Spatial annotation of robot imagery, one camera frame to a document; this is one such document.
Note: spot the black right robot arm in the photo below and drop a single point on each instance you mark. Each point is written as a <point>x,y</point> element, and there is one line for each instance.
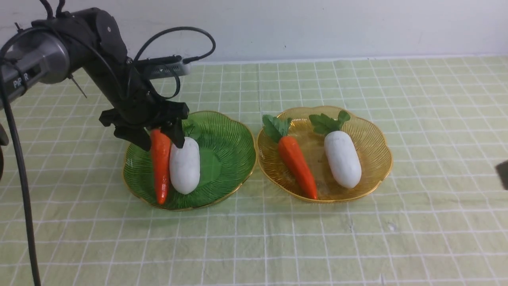
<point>502,173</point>

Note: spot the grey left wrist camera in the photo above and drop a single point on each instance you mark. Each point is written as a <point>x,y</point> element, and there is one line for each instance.
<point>163,67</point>

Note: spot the green checkered tablecloth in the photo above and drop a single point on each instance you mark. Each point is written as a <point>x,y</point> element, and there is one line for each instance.
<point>439,218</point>

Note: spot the amber plastic plate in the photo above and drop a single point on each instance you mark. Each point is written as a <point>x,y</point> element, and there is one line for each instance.
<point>374,155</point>

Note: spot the orange toy carrot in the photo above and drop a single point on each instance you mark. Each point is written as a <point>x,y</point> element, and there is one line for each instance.
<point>160,156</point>
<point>290,153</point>

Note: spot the green plastic plate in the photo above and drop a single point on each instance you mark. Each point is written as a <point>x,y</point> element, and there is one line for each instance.
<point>228,158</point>

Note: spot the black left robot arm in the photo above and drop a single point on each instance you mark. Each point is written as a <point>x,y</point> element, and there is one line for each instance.
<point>52,49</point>

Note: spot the white toy radish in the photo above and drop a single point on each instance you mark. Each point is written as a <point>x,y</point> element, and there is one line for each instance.
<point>185,163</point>
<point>339,148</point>

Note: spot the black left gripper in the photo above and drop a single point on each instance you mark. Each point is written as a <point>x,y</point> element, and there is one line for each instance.
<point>132,115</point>

